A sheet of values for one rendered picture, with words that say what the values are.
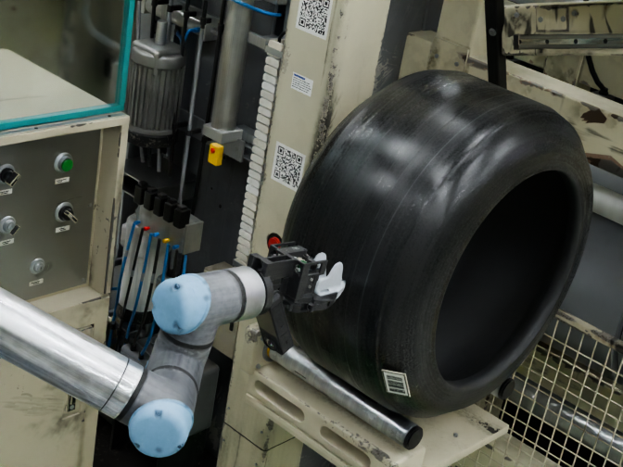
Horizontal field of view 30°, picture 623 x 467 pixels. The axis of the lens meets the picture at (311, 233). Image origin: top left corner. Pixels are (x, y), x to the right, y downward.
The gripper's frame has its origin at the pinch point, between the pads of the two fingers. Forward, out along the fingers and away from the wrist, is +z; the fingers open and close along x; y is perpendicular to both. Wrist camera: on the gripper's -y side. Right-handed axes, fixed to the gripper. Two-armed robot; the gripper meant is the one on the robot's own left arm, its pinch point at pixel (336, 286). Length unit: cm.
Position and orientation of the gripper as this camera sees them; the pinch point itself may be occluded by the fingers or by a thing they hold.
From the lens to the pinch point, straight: 179.7
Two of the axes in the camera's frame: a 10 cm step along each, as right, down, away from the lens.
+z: 6.6, -1.0, 7.5
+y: 2.4, -9.1, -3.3
